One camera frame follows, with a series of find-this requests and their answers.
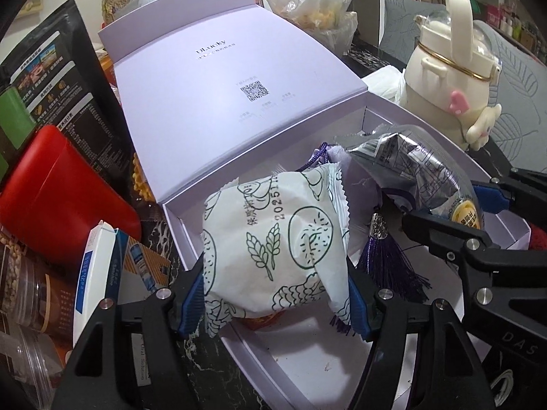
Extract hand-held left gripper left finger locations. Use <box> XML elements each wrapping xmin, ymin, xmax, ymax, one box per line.
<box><xmin>49</xmin><ymin>256</ymin><xmax>206</xmax><ymax>410</ymax></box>

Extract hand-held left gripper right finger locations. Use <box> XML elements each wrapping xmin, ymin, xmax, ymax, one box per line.
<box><xmin>346</xmin><ymin>264</ymin><xmax>498</xmax><ymax>410</ymax></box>

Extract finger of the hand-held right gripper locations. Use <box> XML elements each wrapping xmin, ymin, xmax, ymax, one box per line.
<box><xmin>402</xmin><ymin>209</ymin><xmax>547</xmax><ymax>308</ymax></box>
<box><xmin>470</xmin><ymin>168</ymin><xmax>547</xmax><ymax>223</ymax></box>

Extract silver foil snack packet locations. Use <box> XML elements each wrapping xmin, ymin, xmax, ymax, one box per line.
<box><xmin>333</xmin><ymin>124</ymin><xmax>483</xmax><ymax>231</ymax></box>

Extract white green-printed snack packet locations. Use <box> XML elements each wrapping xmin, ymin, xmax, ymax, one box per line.
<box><xmin>201</xmin><ymin>163</ymin><xmax>352</xmax><ymax>338</ymax></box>

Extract lavender gift box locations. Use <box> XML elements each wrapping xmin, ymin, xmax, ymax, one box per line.
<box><xmin>97</xmin><ymin>0</ymin><xmax>531</xmax><ymax>410</ymax></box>

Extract purple tassel sachet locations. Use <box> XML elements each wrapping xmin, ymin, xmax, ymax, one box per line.
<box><xmin>310</xmin><ymin>142</ymin><xmax>430</xmax><ymax>336</ymax></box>

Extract red knit item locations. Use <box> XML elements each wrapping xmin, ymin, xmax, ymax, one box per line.
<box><xmin>530</xmin><ymin>222</ymin><xmax>547</xmax><ymax>250</ymax></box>

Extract blue and brown carton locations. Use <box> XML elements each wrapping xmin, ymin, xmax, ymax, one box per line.
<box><xmin>113</xmin><ymin>228</ymin><xmax>172</xmax><ymax>295</ymax></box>

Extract orange snack packet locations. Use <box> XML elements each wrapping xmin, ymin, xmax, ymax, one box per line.
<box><xmin>243</xmin><ymin>312</ymin><xmax>285</xmax><ymax>329</ymax></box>

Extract grey leaf-print cushion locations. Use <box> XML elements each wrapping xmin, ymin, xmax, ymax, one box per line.
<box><xmin>380</xmin><ymin>0</ymin><xmax>547</xmax><ymax>189</ymax></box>

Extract white and blue carton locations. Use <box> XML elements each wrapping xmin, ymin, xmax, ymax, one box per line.
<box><xmin>72</xmin><ymin>221</ymin><xmax>124</xmax><ymax>346</ymax></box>

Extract cream water bottle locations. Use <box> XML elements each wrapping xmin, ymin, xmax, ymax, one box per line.
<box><xmin>399</xmin><ymin>0</ymin><xmax>505</xmax><ymax>151</ymax></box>

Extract yellow waffle snack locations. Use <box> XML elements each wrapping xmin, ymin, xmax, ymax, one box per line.
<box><xmin>130</xmin><ymin>151</ymin><xmax>155</xmax><ymax>203</ymax></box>

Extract clear jar of nuts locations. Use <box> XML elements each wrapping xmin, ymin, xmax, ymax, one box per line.
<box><xmin>0</xmin><ymin>231</ymin><xmax>80</xmax><ymax>338</ymax></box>

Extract clear plastic container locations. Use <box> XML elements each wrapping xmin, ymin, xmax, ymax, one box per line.
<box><xmin>0</xmin><ymin>320</ymin><xmax>73</xmax><ymax>398</ymax></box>

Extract shelf of small bottles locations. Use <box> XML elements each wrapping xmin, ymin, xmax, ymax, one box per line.
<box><xmin>483</xmin><ymin>0</ymin><xmax>547</xmax><ymax>52</ymax></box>

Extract red box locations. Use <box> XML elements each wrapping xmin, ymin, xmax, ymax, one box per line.
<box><xmin>0</xmin><ymin>125</ymin><xmax>142</xmax><ymax>265</ymax></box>

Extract black printed pouch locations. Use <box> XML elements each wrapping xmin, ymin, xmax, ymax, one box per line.
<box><xmin>0</xmin><ymin>0</ymin><xmax>135</xmax><ymax>189</ymax></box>

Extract clear plastic bag of food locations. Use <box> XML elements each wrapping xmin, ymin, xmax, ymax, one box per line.
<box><xmin>264</xmin><ymin>0</ymin><xmax>359</xmax><ymax>54</ymax></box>

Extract white cable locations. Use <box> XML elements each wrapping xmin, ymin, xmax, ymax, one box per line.
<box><xmin>489</xmin><ymin>369</ymin><xmax>516</xmax><ymax>406</ymax></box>

